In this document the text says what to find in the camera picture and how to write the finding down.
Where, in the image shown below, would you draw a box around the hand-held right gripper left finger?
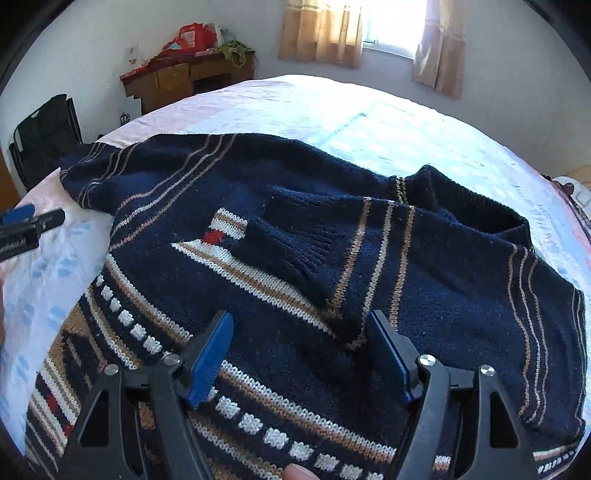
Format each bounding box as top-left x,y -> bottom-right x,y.
65,310 -> 236,480

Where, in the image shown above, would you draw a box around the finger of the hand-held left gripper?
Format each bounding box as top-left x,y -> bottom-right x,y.
0,205 -> 36,228
18,209 -> 66,237

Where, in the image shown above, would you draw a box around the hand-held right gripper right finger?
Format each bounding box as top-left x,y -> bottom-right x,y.
368,310 -> 541,480

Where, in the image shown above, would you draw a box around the navy striped knit sweater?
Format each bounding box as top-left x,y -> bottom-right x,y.
25,133 -> 589,480

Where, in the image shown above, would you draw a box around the person's right hand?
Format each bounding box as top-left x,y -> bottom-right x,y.
283,463 -> 320,480

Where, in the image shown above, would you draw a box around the black folding chair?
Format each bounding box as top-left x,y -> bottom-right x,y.
8,93 -> 85,191

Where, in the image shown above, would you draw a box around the red gift bags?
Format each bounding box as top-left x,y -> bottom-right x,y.
151,22 -> 223,60

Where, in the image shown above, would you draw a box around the brown white patterned pillow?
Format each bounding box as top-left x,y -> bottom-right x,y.
551,175 -> 591,209

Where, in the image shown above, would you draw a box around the green plant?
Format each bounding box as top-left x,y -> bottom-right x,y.
219,41 -> 256,64

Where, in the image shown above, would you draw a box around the light blue pink bed sheet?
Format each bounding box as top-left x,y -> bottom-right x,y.
0,74 -> 591,457

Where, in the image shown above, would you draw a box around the beige curtain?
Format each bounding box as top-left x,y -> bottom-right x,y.
277,0 -> 366,70
411,0 -> 468,100

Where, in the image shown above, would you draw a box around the bright window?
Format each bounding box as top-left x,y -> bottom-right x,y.
362,0 -> 429,60

